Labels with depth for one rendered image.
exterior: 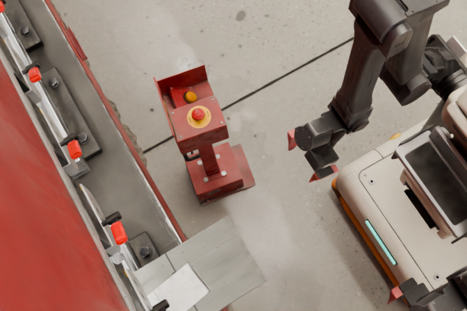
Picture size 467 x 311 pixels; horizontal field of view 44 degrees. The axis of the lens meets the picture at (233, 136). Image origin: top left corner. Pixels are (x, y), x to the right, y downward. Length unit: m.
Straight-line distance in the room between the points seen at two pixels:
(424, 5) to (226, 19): 1.94
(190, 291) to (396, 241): 0.99
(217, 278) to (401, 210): 0.99
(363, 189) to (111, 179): 0.99
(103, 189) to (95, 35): 1.37
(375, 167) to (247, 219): 0.58
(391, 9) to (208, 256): 0.76
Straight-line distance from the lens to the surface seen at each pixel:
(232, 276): 1.41
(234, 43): 2.75
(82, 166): 1.62
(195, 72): 1.81
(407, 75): 1.23
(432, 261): 2.21
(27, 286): 0.60
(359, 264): 2.44
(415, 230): 2.21
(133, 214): 1.60
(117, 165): 1.65
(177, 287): 1.42
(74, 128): 1.69
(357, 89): 1.13
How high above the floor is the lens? 2.39
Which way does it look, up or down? 70 degrees down
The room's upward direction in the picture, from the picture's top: 10 degrees counter-clockwise
